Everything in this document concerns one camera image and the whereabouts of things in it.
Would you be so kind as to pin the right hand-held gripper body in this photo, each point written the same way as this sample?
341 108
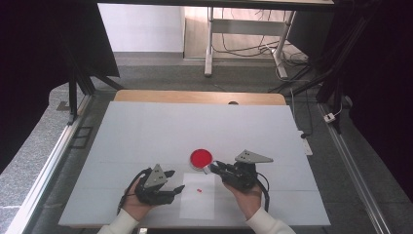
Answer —
242 172

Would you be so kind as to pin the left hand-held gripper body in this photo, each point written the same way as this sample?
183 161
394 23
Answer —
156 185

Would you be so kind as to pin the white stamp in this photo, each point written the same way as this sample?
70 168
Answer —
207 169

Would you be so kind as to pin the red petri dish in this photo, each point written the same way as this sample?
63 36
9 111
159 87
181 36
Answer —
200 158

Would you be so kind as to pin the white paper sheet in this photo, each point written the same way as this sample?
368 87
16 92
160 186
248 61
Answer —
197 201

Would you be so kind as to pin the person's left hand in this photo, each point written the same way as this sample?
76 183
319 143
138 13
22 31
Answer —
136 206

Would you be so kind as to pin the wooden table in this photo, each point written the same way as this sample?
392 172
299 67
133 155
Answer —
195 97

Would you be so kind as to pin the white plug adapter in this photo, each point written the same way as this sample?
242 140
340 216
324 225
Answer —
329 117

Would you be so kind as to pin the black metal stand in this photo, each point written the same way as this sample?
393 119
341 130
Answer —
73 97
328 87

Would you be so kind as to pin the dark cabinet panel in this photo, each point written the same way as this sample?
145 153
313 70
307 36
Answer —
310 32

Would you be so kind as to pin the black curtain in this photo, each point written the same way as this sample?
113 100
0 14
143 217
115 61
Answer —
380 81
39 65

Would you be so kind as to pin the aluminium floor rail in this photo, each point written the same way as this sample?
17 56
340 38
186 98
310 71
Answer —
354 172
45 169

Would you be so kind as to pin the white metal desk frame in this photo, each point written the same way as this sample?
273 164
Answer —
246 26

